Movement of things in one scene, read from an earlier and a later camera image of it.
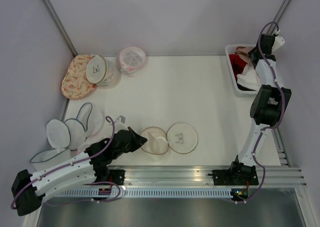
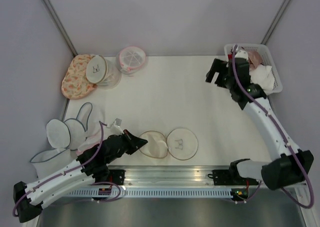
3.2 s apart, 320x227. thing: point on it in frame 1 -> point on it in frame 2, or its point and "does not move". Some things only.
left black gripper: x=138 y=141 does not move
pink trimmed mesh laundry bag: x=130 y=59 does not move
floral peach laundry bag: x=76 y=84 does not move
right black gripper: x=251 y=51 -> x=221 y=66
